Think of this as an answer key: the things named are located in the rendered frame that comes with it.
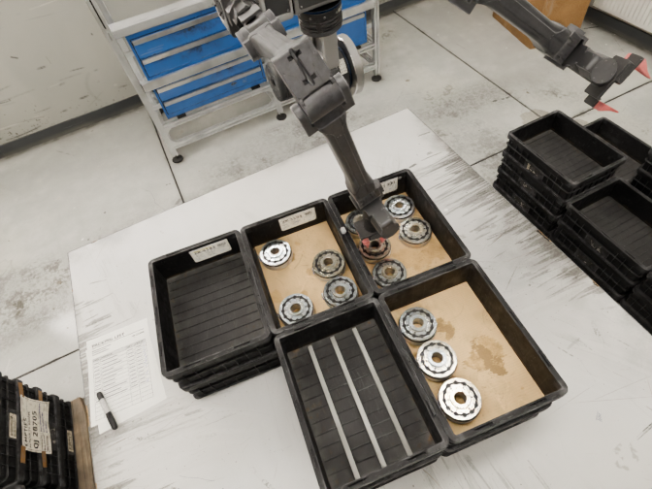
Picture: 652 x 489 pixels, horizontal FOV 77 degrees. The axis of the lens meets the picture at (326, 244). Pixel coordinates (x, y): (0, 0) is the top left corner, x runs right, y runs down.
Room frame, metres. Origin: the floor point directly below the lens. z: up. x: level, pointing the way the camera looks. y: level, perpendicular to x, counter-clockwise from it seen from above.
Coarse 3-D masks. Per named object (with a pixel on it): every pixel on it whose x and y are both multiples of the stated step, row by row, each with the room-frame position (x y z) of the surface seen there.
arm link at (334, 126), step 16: (336, 80) 0.66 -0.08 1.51; (304, 112) 0.63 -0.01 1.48; (336, 112) 0.65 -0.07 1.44; (304, 128) 0.63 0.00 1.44; (320, 128) 0.63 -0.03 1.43; (336, 128) 0.64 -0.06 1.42; (336, 144) 0.65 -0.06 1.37; (352, 144) 0.66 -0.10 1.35; (352, 160) 0.67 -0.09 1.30; (352, 176) 0.68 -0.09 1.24; (368, 176) 0.70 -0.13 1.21; (352, 192) 0.70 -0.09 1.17; (368, 192) 0.70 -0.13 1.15
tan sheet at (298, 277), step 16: (320, 224) 0.89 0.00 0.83; (288, 240) 0.85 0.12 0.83; (304, 240) 0.84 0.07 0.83; (320, 240) 0.82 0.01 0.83; (304, 256) 0.77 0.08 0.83; (272, 272) 0.74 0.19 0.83; (288, 272) 0.72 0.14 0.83; (304, 272) 0.71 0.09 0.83; (272, 288) 0.67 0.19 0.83; (288, 288) 0.66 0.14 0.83; (304, 288) 0.65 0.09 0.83; (320, 288) 0.64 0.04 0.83; (320, 304) 0.59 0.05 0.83
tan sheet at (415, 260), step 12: (420, 216) 0.83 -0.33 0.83; (396, 240) 0.76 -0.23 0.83; (432, 240) 0.73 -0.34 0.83; (396, 252) 0.71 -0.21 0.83; (408, 252) 0.70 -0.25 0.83; (420, 252) 0.69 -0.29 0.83; (432, 252) 0.69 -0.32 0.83; (444, 252) 0.68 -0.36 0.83; (372, 264) 0.69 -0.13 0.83; (408, 264) 0.66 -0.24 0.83; (420, 264) 0.65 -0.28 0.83; (432, 264) 0.64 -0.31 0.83; (372, 276) 0.65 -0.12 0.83; (408, 276) 0.62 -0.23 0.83
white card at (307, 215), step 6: (306, 210) 0.89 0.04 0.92; (312, 210) 0.89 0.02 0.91; (288, 216) 0.88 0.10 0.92; (294, 216) 0.88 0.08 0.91; (300, 216) 0.88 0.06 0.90; (306, 216) 0.89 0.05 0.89; (312, 216) 0.89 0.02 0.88; (282, 222) 0.87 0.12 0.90; (288, 222) 0.87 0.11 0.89; (294, 222) 0.88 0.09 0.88; (300, 222) 0.88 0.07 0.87; (306, 222) 0.89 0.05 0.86; (282, 228) 0.87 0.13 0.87; (288, 228) 0.87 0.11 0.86
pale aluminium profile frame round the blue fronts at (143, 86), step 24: (96, 0) 3.03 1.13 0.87; (120, 48) 2.44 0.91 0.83; (240, 48) 2.59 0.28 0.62; (360, 48) 2.85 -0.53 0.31; (192, 72) 2.48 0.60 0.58; (144, 96) 2.40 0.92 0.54; (240, 96) 2.57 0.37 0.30; (168, 120) 2.45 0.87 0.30; (240, 120) 2.56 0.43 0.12; (168, 144) 2.40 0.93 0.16
